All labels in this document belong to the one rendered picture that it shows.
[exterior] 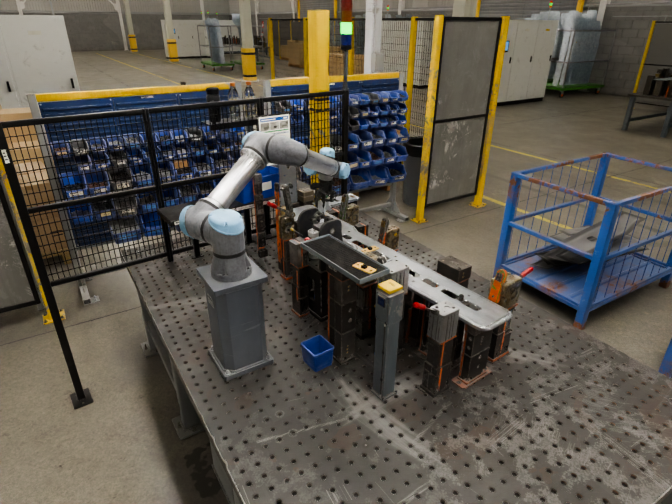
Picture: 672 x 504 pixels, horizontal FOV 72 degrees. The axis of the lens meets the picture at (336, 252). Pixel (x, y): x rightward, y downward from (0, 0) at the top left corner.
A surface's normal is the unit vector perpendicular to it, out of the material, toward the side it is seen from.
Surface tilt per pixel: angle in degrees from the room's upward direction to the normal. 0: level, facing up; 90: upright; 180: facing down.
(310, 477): 0
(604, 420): 0
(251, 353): 90
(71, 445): 0
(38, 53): 90
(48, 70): 90
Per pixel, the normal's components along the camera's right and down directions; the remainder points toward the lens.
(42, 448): 0.00, -0.90
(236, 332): 0.54, 0.38
